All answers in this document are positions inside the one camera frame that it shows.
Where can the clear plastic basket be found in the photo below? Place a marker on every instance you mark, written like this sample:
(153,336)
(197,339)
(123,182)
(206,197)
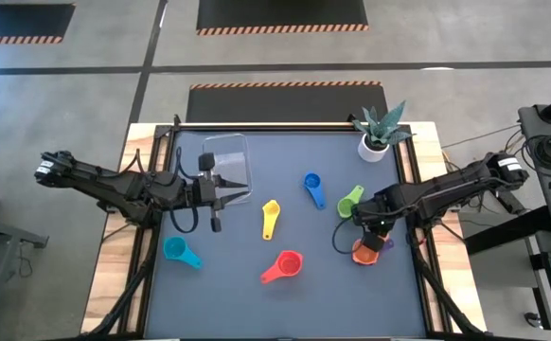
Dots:
(230,151)

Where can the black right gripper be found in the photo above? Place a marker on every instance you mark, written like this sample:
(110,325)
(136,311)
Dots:
(374,240)

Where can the grey-blue table mat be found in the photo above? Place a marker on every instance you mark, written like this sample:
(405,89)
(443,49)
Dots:
(237,293)

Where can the black power strip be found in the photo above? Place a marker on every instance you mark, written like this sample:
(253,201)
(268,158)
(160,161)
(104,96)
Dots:
(512,203)

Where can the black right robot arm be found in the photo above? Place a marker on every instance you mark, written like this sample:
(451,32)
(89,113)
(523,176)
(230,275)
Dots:
(446,192)

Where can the small black caster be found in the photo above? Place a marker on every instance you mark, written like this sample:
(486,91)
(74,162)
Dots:
(532,319)

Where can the black cart foot beam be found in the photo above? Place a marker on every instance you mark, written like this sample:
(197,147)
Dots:
(507,233)

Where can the black striped-edge floor mat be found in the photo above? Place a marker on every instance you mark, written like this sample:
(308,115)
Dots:
(20,21)
(280,104)
(280,14)

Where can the grey equipment cart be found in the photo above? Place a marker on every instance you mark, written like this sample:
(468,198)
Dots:
(531,123)

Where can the blue measuring cup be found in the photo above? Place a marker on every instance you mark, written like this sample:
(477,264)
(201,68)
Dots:
(311,181)

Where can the red measuring cup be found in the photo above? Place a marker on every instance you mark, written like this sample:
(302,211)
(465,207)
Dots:
(289,263)

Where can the black table frame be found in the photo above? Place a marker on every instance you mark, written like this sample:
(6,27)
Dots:
(172,142)

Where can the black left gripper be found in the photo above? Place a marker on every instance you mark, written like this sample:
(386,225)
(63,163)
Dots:
(202,194)

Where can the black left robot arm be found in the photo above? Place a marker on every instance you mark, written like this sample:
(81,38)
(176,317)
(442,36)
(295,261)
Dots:
(114,187)

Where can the teal measuring cup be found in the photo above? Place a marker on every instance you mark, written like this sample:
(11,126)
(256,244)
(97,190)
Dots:
(175,248)

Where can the potted plant in white pot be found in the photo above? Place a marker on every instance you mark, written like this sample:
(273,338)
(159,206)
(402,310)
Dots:
(372,150)

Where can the orange measuring cup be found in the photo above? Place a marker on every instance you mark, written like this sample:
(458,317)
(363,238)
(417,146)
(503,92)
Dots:
(363,258)

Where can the green measuring cup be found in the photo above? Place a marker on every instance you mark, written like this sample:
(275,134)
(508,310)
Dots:
(346,206)

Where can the yellow measuring cup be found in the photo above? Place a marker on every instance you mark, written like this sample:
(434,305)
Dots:
(271,210)

